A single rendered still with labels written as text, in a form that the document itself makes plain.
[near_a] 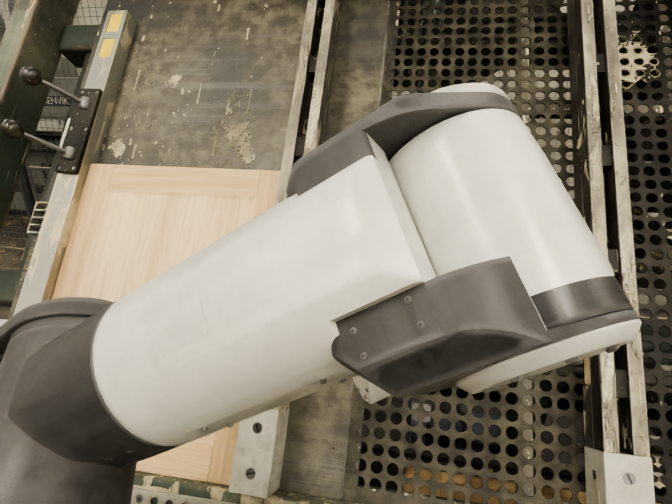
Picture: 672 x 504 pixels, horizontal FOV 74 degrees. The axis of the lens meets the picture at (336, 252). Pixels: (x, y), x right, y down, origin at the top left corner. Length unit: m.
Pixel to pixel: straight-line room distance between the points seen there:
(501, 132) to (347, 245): 0.09
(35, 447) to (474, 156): 0.26
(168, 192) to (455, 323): 0.85
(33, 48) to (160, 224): 0.60
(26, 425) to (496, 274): 0.25
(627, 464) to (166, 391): 0.67
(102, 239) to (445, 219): 0.87
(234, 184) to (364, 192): 0.75
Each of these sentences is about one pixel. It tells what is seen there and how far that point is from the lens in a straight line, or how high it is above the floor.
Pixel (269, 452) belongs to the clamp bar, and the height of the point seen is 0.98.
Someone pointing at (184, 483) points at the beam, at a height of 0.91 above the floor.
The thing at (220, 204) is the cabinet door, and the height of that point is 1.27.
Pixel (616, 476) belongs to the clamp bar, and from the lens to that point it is 0.78.
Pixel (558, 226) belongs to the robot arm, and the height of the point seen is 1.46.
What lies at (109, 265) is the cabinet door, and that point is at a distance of 0.98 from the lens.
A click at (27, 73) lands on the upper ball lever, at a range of 1.10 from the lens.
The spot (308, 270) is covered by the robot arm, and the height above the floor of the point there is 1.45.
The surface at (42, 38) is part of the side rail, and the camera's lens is 1.41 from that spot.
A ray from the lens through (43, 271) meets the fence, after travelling 1.03.
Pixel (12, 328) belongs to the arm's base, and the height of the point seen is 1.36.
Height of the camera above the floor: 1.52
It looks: 22 degrees down
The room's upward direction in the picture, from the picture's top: straight up
